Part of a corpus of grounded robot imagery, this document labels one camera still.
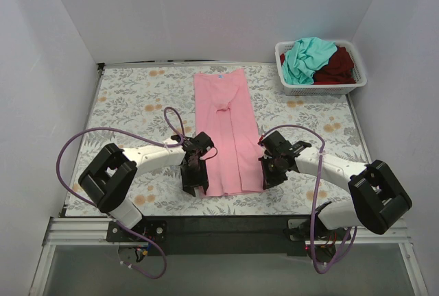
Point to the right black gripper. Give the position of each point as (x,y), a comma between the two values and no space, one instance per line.
(273,170)

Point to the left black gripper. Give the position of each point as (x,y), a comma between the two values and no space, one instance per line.
(193,173)

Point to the pink t shirt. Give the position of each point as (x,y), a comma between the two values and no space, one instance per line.
(224,111)

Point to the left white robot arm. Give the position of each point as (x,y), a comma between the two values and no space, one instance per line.
(107,179)

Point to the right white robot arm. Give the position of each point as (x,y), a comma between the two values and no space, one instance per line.
(378,200)

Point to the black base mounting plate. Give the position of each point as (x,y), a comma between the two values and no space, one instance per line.
(218,235)

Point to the white plastic basket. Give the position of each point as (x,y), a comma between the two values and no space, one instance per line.
(358,73)

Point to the floral table mat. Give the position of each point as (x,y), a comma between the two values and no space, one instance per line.
(151,101)

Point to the teal t shirt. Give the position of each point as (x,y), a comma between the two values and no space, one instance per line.
(307,56)

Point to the dark red t shirt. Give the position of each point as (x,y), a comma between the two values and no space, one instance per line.
(337,71)

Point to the aluminium frame rail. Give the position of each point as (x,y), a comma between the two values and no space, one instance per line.
(82,231)

